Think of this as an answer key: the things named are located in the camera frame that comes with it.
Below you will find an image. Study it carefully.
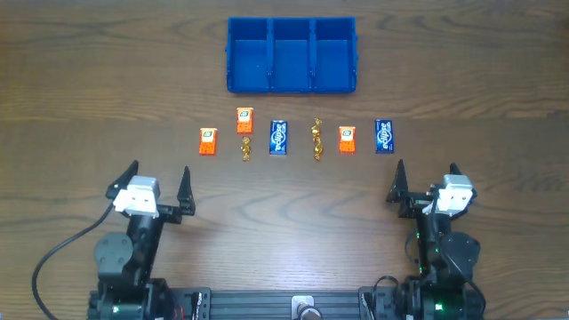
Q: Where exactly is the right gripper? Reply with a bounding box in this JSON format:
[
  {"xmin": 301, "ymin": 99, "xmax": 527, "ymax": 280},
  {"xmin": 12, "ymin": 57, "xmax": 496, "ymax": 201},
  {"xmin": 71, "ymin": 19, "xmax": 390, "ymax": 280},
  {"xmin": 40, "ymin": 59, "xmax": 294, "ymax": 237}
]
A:
[{"xmin": 385, "ymin": 158, "xmax": 463, "ymax": 220}]

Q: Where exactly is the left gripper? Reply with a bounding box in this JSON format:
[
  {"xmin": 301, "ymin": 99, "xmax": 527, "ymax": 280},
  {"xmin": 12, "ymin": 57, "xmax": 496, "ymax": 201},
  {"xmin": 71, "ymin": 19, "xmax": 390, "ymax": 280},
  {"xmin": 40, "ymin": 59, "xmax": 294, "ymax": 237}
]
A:
[{"xmin": 105, "ymin": 160, "xmax": 197, "ymax": 226}]

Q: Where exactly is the blue candy pack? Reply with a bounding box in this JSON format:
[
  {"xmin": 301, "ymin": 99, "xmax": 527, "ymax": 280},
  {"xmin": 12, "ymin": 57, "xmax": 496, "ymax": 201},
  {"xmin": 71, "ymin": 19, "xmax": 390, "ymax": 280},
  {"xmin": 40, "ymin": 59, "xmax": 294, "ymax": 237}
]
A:
[
  {"xmin": 374, "ymin": 118, "xmax": 396, "ymax": 156},
  {"xmin": 268, "ymin": 119, "xmax": 289, "ymax": 156}
]

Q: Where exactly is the orange candy box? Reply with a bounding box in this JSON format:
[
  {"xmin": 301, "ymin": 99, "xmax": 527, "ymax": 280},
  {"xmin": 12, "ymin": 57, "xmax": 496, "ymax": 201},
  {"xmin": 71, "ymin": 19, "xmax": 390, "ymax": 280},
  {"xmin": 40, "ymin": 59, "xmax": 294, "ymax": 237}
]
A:
[
  {"xmin": 236, "ymin": 107, "xmax": 255, "ymax": 135},
  {"xmin": 338, "ymin": 125, "xmax": 357, "ymax": 156},
  {"xmin": 198, "ymin": 127, "xmax": 219, "ymax": 156}
]

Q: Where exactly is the blue tray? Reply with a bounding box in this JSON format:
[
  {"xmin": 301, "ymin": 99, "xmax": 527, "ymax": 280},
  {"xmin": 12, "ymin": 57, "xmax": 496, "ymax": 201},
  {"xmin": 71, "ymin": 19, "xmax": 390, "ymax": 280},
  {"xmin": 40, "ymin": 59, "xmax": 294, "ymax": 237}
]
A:
[{"xmin": 225, "ymin": 16, "xmax": 358, "ymax": 95}]

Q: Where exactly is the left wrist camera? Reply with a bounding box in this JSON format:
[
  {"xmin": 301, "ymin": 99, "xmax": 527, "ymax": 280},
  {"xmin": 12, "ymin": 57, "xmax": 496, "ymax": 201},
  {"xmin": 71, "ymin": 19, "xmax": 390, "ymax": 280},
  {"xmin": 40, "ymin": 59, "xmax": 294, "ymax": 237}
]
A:
[{"xmin": 112, "ymin": 174, "xmax": 161, "ymax": 219}]

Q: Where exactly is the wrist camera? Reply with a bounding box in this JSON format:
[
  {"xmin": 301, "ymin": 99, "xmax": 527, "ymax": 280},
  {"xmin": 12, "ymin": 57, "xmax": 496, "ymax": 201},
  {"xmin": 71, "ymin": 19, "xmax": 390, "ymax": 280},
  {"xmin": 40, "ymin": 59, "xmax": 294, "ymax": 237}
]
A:
[
  {"xmin": 112, "ymin": 174, "xmax": 161, "ymax": 219},
  {"xmin": 421, "ymin": 173, "xmax": 475, "ymax": 218}
]

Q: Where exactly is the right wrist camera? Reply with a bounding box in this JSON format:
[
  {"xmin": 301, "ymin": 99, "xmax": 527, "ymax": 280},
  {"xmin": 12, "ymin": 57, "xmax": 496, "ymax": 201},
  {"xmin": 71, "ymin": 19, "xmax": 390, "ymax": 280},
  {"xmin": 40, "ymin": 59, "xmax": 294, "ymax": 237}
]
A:
[{"xmin": 421, "ymin": 173, "xmax": 475, "ymax": 218}]

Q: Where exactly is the mounting rail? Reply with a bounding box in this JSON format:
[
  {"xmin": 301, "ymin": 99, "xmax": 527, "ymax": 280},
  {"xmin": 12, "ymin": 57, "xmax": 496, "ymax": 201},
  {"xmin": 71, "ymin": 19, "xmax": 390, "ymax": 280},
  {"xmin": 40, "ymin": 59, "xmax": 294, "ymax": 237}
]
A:
[{"xmin": 87, "ymin": 287, "xmax": 485, "ymax": 320}]

